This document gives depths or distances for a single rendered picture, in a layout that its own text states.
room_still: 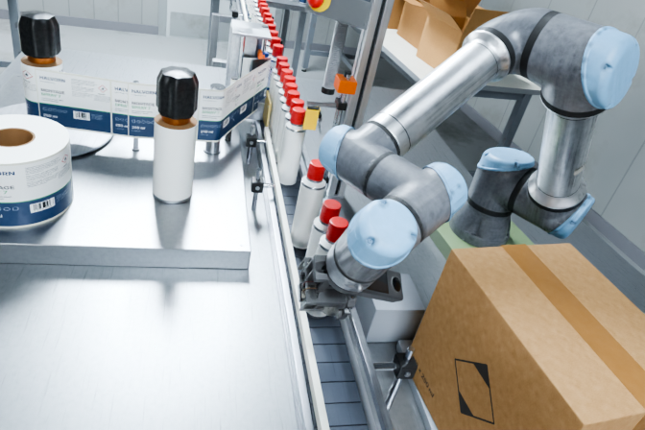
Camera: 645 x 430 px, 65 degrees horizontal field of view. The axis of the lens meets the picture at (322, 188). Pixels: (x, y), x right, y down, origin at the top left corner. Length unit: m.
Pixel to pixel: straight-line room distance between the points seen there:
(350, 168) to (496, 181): 0.59
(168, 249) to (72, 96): 0.49
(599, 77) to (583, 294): 0.33
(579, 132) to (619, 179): 2.61
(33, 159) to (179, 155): 0.27
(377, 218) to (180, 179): 0.65
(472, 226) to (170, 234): 0.71
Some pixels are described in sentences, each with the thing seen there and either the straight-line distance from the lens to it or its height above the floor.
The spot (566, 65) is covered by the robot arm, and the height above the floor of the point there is 1.39.
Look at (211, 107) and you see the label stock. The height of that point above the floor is 1.02.
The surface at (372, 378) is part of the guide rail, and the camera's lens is 0.80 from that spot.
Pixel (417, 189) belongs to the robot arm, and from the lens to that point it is 0.66.
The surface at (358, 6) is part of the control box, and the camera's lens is 1.21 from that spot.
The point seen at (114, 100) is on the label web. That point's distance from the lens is 1.34.
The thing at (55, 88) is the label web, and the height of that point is 1.02.
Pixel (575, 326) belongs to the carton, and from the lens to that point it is 0.79.
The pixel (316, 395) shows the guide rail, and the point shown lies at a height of 0.92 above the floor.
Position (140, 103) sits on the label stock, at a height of 1.01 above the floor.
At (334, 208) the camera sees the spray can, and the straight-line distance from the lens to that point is 0.88.
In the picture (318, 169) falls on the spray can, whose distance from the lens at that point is 1.00.
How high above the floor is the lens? 1.57
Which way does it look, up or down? 31 degrees down
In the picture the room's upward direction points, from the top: 13 degrees clockwise
